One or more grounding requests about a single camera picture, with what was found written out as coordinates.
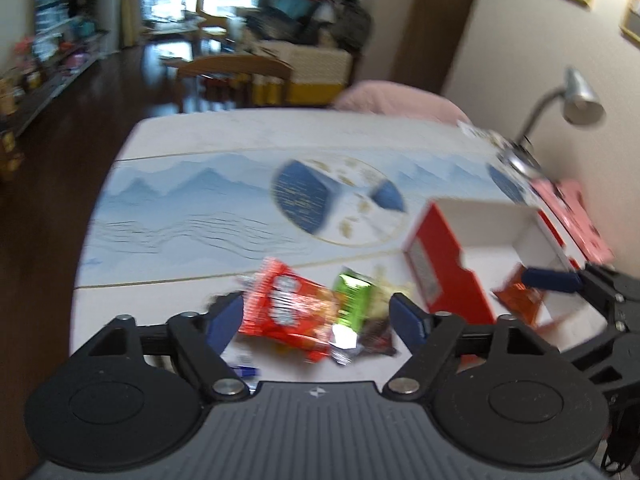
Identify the cream cloth covered furniture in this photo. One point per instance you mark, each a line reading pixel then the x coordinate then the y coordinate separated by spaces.
pixel 315 67

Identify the orange-red snack packet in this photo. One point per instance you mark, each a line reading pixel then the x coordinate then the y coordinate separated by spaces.
pixel 520 304

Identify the dark backpack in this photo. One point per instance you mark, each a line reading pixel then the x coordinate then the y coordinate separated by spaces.
pixel 350 20

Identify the wooden dining table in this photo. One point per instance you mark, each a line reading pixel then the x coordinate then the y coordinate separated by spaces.
pixel 175 30

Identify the silver desk lamp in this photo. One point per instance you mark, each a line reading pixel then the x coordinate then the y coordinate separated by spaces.
pixel 580 97

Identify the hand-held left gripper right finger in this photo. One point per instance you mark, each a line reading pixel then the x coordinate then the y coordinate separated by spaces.
pixel 404 316

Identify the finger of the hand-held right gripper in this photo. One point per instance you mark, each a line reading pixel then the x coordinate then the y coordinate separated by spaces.
pixel 617 360
pixel 552 280

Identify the wooden door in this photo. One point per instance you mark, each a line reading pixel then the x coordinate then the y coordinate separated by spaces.
pixel 430 25

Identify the pale yellow snack packet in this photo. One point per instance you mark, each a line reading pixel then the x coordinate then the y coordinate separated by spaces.
pixel 387 290

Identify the low shelf with assorted items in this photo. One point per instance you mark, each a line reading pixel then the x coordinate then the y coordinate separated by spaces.
pixel 50 55

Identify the white crumpled wrapper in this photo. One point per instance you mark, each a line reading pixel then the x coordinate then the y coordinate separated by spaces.
pixel 477 132

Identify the dark brown snack packet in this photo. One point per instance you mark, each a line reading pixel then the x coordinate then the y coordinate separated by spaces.
pixel 377 337

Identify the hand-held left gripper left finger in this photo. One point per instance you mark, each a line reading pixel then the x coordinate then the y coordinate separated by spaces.
pixel 226 316

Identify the pink patterned packet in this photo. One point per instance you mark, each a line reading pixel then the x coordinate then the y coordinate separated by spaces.
pixel 575 215

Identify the wooden chair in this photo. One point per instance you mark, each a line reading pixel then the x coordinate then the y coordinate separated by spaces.
pixel 235 66

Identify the large red snack packet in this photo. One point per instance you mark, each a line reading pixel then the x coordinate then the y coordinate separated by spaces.
pixel 285 305

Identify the teal cushion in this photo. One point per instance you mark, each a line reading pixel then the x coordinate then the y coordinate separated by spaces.
pixel 295 6

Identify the green snack bar packet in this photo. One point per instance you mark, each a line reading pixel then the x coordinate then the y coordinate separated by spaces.
pixel 352 297

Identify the red and white cardboard box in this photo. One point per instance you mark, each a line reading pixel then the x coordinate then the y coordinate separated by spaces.
pixel 445 255

